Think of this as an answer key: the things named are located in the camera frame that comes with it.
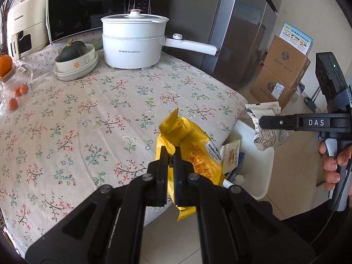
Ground wall poster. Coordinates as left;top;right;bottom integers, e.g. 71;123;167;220
278;22;313;55

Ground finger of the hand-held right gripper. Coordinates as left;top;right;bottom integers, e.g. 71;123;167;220
259;115;300;131

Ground floral tablecloth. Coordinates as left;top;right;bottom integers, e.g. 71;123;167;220
0;30;248;259

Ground dark floor brush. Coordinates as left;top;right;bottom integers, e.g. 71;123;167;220
304;88;322;112

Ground white paper tissue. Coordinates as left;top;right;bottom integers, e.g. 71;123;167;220
225;174;245;187

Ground dark green pumpkin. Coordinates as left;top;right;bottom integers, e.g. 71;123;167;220
59;40;87;62

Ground dry decorative branches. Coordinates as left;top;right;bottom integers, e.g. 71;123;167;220
0;0;22;53

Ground large orange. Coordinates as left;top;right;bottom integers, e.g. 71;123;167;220
0;54;13;77

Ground silver white snack wrapper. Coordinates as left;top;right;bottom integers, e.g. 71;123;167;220
245;102;290;151

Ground person's right forearm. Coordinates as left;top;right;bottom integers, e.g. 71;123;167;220
280;187;350;256

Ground grey refrigerator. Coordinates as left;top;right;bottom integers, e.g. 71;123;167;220
150;0;278;90

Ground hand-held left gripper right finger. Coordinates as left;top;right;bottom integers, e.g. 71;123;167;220
173;146;317;264

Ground cardboard box with white label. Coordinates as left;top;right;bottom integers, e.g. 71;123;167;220
250;64;298;110

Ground white electric pot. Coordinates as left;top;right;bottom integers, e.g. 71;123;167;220
100;9;218;70

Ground white countertop oven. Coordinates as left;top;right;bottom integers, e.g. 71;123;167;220
5;0;51;61

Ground white flower print bowl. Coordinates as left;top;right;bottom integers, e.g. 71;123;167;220
55;44;96;71

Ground yellow snack wrapper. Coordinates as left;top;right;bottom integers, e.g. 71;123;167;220
155;107;224;222

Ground person's right hand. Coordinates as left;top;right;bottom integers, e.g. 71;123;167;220
319;141;352;190

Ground glass jar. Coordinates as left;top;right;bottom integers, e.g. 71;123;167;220
0;64;33;102

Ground white shallow bowl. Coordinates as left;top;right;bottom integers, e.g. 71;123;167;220
54;58;99;82
53;52;99;78

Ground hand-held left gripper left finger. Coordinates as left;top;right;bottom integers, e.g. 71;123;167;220
25;146;168;264

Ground white plastic bin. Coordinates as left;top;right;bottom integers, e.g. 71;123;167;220
220;119;275;201

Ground black microwave oven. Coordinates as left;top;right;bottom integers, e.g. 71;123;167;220
45;0;154;44

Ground beige snack packet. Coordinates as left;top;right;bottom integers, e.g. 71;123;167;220
221;140;242;175

